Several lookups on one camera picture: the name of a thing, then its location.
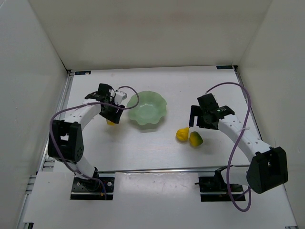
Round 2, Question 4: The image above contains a green yellow fake fruit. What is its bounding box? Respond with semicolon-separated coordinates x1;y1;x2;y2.
189;131;203;147

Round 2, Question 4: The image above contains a yellow fake pear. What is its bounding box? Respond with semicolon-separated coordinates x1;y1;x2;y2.
176;127;190;142

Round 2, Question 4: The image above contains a yellow fake lemon torn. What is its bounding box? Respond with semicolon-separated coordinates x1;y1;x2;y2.
106;119;116;126

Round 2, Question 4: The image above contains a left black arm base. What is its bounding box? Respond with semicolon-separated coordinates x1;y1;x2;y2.
70;177;115;201

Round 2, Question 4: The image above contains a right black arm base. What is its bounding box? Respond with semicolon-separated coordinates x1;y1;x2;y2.
195;167;245;202

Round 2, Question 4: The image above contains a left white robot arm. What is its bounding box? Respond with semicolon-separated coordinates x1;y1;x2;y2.
48;83;127;180

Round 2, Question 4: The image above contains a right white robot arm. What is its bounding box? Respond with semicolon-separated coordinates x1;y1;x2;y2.
189;94;288;194

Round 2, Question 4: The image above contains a green glass fruit bowl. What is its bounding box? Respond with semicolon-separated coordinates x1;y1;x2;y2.
128;91;167;125

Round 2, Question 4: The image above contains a left blue corner label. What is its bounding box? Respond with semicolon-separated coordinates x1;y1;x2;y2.
74;71;91;75

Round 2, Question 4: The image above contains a blue corner label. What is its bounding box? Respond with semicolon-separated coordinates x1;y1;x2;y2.
74;71;91;75
216;65;233;70

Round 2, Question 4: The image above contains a right blue corner label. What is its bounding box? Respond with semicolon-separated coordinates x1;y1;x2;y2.
216;65;233;70

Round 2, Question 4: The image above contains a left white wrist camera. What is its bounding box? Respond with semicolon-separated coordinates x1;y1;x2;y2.
114;90;127;105

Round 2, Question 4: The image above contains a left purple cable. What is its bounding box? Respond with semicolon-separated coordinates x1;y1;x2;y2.
49;85;140;191

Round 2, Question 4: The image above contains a left aluminium frame rail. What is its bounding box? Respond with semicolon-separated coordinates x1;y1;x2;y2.
38;70;74;172

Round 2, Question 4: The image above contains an aluminium frame rail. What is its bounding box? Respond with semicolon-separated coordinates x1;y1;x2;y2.
234;66;272;167
38;70;74;172
95;164;272;174

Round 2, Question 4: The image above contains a right aluminium frame rail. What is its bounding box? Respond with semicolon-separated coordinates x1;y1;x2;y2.
234;66;272;167

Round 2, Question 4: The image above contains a front aluminium frame rail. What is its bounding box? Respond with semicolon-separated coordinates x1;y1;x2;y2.
95;164;272;174

